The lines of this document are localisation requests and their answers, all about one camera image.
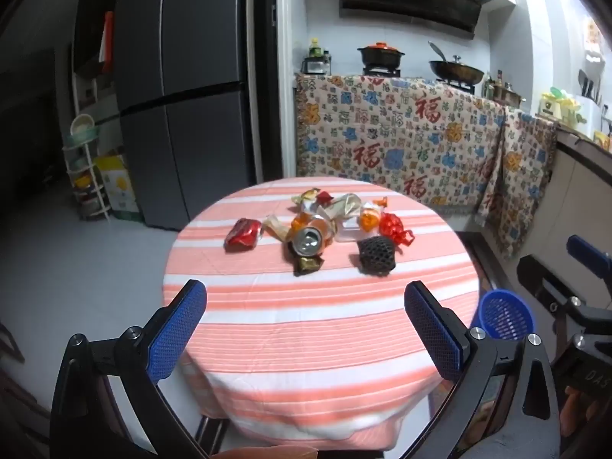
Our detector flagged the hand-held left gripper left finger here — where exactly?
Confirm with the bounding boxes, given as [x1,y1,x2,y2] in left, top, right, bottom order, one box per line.
[50,278,208,459]

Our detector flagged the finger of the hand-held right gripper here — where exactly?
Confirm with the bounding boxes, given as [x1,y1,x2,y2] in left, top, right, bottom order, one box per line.
[517,254,612,333]
[566,235,612,297]

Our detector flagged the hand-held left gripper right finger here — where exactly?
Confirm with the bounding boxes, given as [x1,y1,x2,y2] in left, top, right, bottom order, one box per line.
[399,280,561,459]

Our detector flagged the blue plastic basket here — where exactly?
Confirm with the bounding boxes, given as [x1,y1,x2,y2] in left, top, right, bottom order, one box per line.
[478,289,535,341]

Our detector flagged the black foam fruit net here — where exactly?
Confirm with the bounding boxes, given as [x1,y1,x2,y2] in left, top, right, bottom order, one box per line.
[358,235,397,275]

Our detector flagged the red mesh wrapper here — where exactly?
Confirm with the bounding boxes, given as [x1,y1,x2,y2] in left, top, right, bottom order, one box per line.
[378,212,416,248]

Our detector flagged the red snack wrapper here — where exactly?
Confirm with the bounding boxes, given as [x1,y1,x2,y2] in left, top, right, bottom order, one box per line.
[226,218,264,252]

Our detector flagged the dark gold wrapper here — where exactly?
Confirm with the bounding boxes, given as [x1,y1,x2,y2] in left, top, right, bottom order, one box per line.
[293,254,324,277]

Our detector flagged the long beige biscuit wrapper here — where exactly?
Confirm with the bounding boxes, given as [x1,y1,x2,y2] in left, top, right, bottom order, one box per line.
[262,214,292,241]

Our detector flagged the crushed orange drink can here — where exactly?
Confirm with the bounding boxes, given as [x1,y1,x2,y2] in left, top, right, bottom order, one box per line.
[287,215,335,259]

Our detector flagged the person's right hand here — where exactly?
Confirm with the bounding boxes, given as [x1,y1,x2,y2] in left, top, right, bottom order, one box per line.
[563,387,610,436]

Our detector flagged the kitchen counter cabinet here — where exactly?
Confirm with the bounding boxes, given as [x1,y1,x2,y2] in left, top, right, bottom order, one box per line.
[550,129,612,269]

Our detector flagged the narrow printed cloth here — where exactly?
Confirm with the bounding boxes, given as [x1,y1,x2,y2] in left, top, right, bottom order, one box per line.
[473,107,560,259]

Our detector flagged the pink white striped tablecloth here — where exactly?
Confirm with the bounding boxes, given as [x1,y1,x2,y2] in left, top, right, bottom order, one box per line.
[163,177,481,452]

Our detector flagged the clear plastic bag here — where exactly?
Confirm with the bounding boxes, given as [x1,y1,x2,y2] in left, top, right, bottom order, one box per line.
[332,222,366,243]

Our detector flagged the white knife block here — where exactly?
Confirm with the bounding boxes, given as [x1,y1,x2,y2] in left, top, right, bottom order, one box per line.
[576,69,607,127]

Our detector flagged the yellow green plastic container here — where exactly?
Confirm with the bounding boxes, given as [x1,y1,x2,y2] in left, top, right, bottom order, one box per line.
[538,87,586,122]

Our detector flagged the crumpled pale carton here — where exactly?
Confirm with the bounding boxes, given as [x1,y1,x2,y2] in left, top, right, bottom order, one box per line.
[320,192,364,223]

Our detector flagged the cardboard box with yellow print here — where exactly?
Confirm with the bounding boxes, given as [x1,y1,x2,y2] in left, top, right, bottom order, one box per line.
[93,154,144,223]

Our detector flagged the group of condiment bottles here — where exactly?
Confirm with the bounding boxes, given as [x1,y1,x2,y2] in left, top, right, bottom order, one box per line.
[482,71,508,101]

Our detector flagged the large printed blanket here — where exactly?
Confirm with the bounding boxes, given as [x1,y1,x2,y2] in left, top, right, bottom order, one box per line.
[294,73,508,216]

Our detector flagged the black wok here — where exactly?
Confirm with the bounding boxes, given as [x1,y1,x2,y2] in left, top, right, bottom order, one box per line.
[429,41,485,84]

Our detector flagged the green plastic bowl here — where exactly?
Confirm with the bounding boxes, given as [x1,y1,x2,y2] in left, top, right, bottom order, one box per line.
[71,114,99,147]

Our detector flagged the black pot with orange lid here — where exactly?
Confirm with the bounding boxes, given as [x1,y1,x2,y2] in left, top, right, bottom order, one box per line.
[358,42,405,70]

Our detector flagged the grey refrigerator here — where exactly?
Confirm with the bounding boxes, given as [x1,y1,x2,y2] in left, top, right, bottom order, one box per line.
[115,0,256,231]

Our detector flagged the orange cutting board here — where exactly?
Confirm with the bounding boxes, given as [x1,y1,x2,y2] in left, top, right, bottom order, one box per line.
[99,11,116,75]

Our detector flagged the white wire rack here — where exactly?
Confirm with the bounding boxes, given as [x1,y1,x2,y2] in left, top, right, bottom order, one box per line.
[62,115,113,223]

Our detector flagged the wall decoration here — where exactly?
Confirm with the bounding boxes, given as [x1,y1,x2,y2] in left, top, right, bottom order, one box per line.
[582,16,606,64]

